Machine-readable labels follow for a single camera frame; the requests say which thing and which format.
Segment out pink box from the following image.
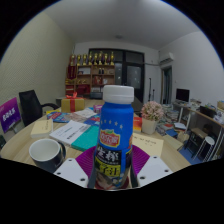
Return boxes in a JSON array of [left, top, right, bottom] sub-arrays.
[[93, 104, 104, 114]]

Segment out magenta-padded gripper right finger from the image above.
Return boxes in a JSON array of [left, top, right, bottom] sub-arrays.
[[130, 144, 174, 188]]

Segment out cream book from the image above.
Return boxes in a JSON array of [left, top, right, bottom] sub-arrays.
[[30, 118, 54, 139]]

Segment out white air conditioner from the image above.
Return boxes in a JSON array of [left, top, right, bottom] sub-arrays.
[[158, 52, 176, 67]]

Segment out white round stool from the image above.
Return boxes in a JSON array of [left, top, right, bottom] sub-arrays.
[[196, 135, 216, 161]]

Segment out orange yellow book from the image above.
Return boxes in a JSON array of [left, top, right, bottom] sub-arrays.
[[133, 113, 143, 134]]

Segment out black framed glass door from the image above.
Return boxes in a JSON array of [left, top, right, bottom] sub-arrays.
[[88, 48, 146, 103]]

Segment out black computer monitor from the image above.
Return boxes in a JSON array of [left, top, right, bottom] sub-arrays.
[[175, 87, 191, 103]]

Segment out black office chair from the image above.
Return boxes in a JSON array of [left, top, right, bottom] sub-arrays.
[[18, 89, 61, 128]]

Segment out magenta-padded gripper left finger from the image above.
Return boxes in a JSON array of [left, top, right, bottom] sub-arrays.
[[53, 144, 98, 189]]

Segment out wooden shelf unit with trophies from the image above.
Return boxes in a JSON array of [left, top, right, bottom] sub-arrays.
[[64, 51, 117, 99]]

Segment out black mug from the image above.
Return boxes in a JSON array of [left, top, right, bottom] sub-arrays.
[[28, 138, 67, 174]]

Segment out purple sign board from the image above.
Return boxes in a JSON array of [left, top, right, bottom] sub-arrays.
[[0, 97, 22, 134]]

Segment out cluttered white side desk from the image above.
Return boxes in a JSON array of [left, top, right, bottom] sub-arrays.
[[173, 99, 224, 158]]

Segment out yellow gift box red ribbon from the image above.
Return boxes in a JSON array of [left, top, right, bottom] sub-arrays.
[[60, 93, 86, 114]]

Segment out teal book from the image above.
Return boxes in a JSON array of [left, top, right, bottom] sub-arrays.
[[70, 124, 100, 153]]

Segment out white printed booklet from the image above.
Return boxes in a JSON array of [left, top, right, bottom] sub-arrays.
[[49, 119, 92, 146]]

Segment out beige paper envelope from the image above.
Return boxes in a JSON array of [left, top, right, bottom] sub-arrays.
[[132, 132, 165, 158]]

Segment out pink flowers in white pot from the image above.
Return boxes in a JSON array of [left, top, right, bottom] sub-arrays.
[[140, 100, 165, 135]]

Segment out blue white-capped drink bottle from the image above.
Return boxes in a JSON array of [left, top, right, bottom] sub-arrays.
[[94, 84, 135, 191]]

